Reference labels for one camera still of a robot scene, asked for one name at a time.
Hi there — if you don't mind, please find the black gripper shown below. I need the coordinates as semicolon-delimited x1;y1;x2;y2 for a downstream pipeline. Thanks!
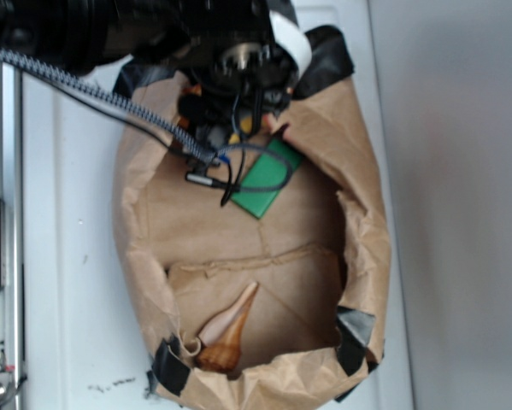
178;25;298;145

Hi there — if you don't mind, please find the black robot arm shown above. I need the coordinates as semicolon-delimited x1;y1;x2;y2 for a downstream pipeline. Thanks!
0;1;311;152

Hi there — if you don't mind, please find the green plastic block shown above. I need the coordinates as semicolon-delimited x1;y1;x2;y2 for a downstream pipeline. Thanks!
232;138;303;219

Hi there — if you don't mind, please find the brown paper bag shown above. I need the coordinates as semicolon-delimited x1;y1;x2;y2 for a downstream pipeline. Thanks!
112;78;391;409

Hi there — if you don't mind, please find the tan conch shell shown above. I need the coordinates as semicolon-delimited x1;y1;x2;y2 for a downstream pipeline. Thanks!
196;282;259;373

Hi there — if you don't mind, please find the black tape front right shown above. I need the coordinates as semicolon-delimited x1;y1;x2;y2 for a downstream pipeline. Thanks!
333;305;376;402

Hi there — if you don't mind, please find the black tape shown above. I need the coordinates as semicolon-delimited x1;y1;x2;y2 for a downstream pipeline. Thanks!
146;335;191;396
333;305;376;402

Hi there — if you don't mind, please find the black tape front left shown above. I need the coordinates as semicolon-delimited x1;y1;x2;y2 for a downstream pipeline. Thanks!
146;335;191;396

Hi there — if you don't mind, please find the braided grey cable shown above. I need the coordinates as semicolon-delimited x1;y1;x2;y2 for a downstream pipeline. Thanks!
0;46;295;193

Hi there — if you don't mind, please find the aluminium frame rail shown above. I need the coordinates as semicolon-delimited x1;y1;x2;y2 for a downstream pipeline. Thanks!
0;62;26;409

